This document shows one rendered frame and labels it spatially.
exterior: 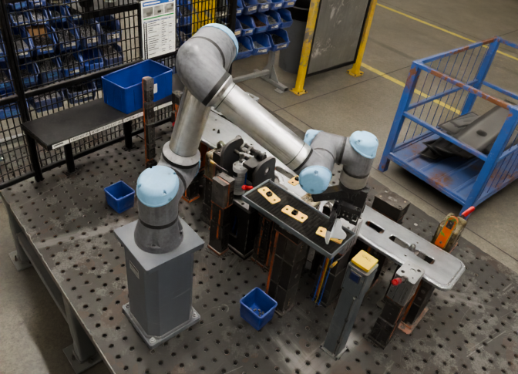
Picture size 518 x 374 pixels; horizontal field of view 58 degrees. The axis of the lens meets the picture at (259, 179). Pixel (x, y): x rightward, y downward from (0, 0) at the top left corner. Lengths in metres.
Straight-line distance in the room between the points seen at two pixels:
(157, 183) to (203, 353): 0.66
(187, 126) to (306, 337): 0.90
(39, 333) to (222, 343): 1.23
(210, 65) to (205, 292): 1.01
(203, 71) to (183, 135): 0.30
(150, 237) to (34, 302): 1.50
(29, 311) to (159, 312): 1.30
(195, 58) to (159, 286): 0.73
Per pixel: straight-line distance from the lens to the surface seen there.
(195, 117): 1.32
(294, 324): 1.82
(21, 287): 2.94
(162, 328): 1.69
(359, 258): 1.45
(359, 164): 1.27
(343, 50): 5.25
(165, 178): 1.36
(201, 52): 1.13
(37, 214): 2.26
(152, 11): 2.43
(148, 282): 1.51
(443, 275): 1.75
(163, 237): 1.42
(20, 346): 2.70
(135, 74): 2.43
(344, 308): 1.59
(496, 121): 4.11
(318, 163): 1.15
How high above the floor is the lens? 2.16
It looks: 37 degrees down
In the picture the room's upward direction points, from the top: 8 degrees clockwise
